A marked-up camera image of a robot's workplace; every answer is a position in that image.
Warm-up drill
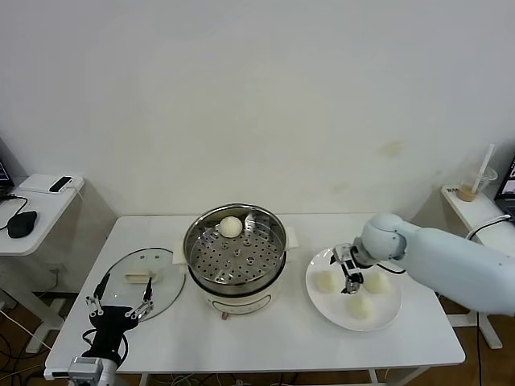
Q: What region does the small black white device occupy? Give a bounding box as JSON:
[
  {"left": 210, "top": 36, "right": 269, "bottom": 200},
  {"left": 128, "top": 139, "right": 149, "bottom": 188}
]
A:
[{"left": 48, "top": 175, "right": 76, "bottom": 194}]

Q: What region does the black mouse cable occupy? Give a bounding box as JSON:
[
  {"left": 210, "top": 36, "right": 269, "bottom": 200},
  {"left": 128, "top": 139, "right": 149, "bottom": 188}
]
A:
[{"left": 0, "top": 194, "right": 29, "bottom": 233}]

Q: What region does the white steamed baozi bun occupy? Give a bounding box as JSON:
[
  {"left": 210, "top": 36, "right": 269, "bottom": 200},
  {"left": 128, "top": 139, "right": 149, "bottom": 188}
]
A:
[
  {"left": 363, "top": 272, "right": 392, "bottom": 295},
  {"left": 348, "top": 295, "right": 374, "bottom": 322},
  {"left": 314, "top": 271, "right": 340, "bottom": 294},
  {"left": 219, "top": 216, "right": 244, "bottom": 239}
]

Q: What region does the white laptop cable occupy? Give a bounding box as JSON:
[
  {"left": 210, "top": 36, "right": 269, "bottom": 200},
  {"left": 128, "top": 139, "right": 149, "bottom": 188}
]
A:
[{"left": 466, "top": 215, "right": 515, "bottom": 242}]

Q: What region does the laptop beside black mouse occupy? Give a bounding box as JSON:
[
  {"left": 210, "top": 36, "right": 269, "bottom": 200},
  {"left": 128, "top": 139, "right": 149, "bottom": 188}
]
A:
[{"left": 0, "top": 138, "right": 15, "bottom": 202}]

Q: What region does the white electric cooker pot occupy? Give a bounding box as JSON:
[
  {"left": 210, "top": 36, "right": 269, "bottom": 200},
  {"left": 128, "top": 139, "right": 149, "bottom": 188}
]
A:
[{"left": 171, "top": 224, "right": 301, "bottom": 322}]

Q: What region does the clear plastic drink cup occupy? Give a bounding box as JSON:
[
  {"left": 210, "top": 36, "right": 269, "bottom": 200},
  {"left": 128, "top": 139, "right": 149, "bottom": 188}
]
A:
[{"left": 455, "top": 163, "right": 498, "bottom": 202}]

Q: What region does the black computer mouse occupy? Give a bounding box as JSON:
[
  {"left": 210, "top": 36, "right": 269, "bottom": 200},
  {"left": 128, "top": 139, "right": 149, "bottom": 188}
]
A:
[{"left": 7, "top": 211, "right": 39, "bottom": 239}]

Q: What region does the white side table with cup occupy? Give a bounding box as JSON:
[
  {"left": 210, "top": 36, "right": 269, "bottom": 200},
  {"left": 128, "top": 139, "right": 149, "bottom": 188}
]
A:
[{"left": 439, "top": 184, "right": 515, "bottom": 350}]

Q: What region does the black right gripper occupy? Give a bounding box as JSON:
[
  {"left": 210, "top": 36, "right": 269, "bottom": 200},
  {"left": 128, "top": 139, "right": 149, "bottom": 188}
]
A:
[{"left": 328, "top": 238, "right": 369, "bottom": 295}]

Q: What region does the white side table with mouse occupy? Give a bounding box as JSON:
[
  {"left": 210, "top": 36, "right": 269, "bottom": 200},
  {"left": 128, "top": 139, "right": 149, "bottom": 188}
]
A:
[{"left": 0, "top": 172, "right": 87, "bottom": 355}]

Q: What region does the flat white box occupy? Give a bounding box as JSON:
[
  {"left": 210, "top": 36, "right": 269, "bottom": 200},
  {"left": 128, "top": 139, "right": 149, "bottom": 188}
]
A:
[{"left": 19, "top": 175, "right": 84, "bottom": 195}]

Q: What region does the perforated steel steamer basket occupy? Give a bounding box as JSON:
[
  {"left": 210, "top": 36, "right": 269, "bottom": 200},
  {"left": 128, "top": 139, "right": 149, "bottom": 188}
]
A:
[{"left": 183, "top": 203, "right": 290, "bottom": 286}]

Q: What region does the large white work table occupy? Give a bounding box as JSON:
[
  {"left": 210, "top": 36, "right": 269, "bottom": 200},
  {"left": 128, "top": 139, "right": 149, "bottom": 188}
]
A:
[{"left": 43, "top": 212, "right": 467, "bottom": 386}]

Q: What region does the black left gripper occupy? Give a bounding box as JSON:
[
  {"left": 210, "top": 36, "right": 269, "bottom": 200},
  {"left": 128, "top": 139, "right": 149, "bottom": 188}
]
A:
[{"left": 84, "top": 273, "right": 156, "bottom": 359}]

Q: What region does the round white plate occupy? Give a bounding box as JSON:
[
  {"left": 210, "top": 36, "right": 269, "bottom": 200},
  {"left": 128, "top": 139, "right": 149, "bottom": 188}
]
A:
[{"left": 304, "top": 245, "right": 404, "bottom": 333}]

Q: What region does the round glass pot lid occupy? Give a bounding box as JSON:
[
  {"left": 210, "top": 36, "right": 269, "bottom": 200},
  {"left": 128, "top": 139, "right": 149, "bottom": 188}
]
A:
[{"left": 97, "top": 248, "right": 187, "bottom": 322}]

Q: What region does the laptop beside plastic cup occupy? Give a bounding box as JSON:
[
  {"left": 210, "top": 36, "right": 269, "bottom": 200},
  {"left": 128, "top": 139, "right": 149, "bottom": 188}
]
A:
[{"left": 492, "top": 150, "right": 515, "bottom": 224}]

